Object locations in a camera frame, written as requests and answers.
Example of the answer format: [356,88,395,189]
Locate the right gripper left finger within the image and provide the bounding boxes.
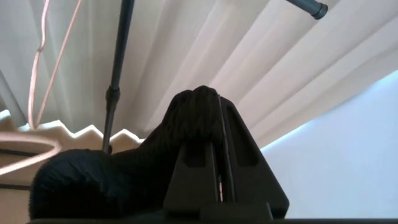
[162,141,221,218]

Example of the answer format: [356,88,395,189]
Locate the black shorts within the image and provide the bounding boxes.
[29,85,223,220]

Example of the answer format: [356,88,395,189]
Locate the black clothes rack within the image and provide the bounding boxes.
[0,0,329,191]

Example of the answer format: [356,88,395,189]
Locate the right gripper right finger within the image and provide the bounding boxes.
[218,96,290,219]

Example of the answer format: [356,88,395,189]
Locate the pink clothes hanger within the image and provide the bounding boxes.
[27,0,83,130]
[0,131,62,176]

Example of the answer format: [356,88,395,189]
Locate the beige curtain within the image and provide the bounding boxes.
[0,0,398,149]

